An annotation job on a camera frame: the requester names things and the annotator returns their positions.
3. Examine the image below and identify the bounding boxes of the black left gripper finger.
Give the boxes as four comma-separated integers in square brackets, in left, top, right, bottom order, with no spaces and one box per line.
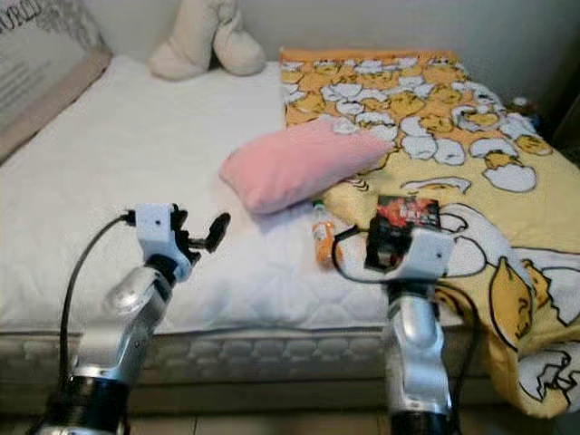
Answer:
[204,212,231,253]

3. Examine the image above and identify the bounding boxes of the dark red green book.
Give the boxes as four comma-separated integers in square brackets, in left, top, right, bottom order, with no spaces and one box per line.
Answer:
[365,195,443,264]

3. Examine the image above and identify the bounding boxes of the pink pillow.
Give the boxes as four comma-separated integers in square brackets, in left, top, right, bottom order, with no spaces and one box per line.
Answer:
[219,118,395,216]

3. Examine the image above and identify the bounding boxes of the yellow egg cartoon blanket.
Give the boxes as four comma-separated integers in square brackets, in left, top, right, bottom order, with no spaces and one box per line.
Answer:
[279,48,580,420]

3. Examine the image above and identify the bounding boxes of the orange drink bottle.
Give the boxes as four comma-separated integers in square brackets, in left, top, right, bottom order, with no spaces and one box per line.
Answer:
[311,199,337,268]

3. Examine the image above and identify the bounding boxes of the white quilted mattress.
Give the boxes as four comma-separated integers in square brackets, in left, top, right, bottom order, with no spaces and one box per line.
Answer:
[0,56,508,386]

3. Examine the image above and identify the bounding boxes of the grey brown bed base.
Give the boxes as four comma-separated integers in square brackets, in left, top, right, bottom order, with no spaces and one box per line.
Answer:
[0,379,499,418]

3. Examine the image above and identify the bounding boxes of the beige plush toy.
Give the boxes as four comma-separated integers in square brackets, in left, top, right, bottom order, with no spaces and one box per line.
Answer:
[150,0,266,81]

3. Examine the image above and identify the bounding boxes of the dark cabinet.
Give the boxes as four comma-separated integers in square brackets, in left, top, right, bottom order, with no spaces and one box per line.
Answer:
[533,54,580,169]

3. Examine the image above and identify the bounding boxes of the grey printed headboard cover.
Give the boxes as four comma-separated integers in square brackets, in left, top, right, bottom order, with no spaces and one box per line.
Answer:
[0,0,114,166]

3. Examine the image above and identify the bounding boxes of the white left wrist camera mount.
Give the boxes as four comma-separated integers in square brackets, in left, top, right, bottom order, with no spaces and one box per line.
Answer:
[133,204,191,273]

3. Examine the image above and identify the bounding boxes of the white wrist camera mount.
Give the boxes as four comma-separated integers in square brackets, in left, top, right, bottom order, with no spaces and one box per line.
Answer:
[133,204,191,273]
[385,227,459,284]

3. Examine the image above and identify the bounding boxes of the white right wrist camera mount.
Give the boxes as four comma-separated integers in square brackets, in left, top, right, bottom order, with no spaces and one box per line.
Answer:
[385,227,459,284]

